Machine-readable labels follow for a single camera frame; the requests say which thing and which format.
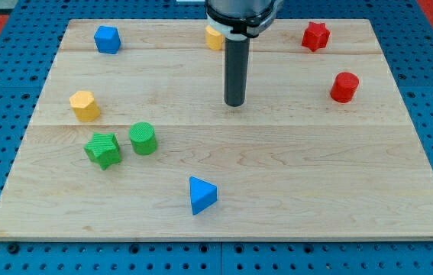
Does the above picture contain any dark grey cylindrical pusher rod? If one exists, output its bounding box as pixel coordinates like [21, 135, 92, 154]
[224, 39, 250, 107]

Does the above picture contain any yellow heart block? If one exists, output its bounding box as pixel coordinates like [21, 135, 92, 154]
[205, 25, 225, 51]

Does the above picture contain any red star block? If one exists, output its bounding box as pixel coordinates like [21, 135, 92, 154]
[302, 21, 331, 52]

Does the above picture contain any red cylinder block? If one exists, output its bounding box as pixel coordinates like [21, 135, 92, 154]
[330, 72, 360, 103]

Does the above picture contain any green cylinder block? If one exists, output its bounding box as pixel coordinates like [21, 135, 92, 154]
[128, 121, 157, 155]

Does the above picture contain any blue cube block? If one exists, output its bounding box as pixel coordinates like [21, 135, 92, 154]
[94, 25, 121, 54]

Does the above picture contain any light wooden board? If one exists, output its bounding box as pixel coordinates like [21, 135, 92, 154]
[0, 19, 433, 242]

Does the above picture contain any blue triangle block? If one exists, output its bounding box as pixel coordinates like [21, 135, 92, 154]
[189, 176, 218, 215]

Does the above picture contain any yellow hexagon block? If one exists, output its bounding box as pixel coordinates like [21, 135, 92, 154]
[69, 90, 101, 122]

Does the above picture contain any green star block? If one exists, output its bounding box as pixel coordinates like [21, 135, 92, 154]
[84, 132, 121, 170]

